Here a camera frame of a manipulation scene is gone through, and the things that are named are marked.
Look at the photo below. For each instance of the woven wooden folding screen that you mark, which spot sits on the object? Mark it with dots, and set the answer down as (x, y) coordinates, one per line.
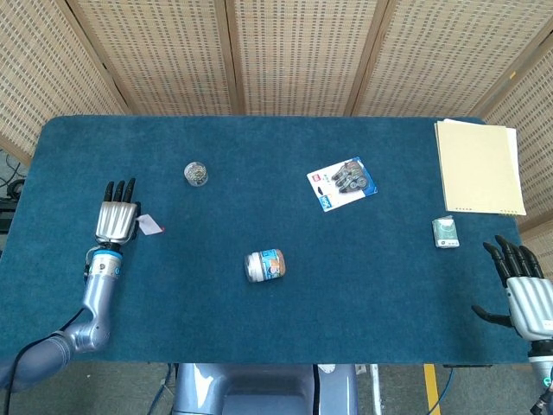
(298, 52)

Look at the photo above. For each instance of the plastic jar with blue label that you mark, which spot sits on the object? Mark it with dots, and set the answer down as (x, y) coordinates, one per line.
(264, 266)

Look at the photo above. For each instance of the red tape rectangle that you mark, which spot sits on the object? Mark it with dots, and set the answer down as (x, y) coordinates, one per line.
(149, 225)

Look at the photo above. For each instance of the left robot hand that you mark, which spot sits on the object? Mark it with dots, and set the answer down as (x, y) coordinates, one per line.
(114, 220)

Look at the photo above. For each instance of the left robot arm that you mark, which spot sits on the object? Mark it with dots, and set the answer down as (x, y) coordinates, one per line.
(101, 285)

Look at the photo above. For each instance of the correction tape blister pack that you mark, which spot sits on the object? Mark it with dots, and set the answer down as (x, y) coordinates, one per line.
(341, 186)

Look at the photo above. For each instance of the grey robot torso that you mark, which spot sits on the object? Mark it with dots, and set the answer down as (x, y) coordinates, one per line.
(259, 389)

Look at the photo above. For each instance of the blue velvet table cloth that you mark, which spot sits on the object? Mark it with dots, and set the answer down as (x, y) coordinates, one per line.
(276, 320)

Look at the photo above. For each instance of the clear tub of binder clips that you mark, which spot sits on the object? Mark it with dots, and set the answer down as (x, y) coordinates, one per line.
(195, 174)

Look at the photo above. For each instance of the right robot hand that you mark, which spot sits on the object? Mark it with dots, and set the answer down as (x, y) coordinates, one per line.
(529, 302)

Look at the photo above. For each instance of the small green white box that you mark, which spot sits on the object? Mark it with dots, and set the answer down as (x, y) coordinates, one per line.
(445, 233)

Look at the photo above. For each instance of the cream paper folder stack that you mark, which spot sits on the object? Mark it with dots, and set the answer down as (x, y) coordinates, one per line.
(477, 168)

